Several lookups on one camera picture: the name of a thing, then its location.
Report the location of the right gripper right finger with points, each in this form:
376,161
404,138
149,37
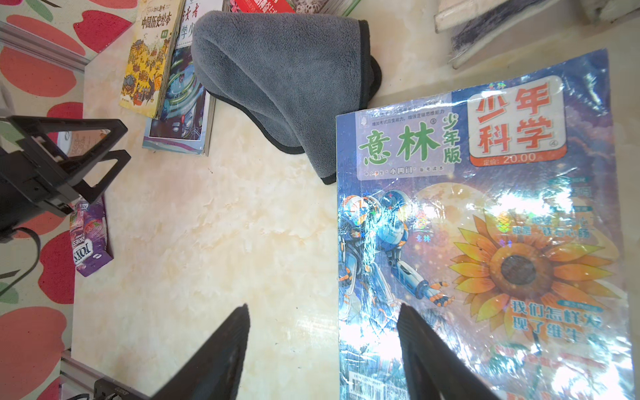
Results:
432,369

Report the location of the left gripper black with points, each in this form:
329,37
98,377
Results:
24,193

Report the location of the left aluminium frame post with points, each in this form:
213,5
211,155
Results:
34,46

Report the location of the aluminium front rail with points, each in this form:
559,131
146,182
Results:
79,381

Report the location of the purple candy bag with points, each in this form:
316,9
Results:
89,236

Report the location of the grey microfibre cloth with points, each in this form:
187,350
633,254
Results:
292,74

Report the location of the blue science book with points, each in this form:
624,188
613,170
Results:
188,109

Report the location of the blue sunflower magazine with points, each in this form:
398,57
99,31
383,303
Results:
494,212

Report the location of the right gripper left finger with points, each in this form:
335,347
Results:
215,370

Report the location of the folded newspaper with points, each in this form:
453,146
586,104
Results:
478,23

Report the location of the red green book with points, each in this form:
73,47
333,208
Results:
341,8

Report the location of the yellow picture book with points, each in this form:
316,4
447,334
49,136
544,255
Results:
148,66

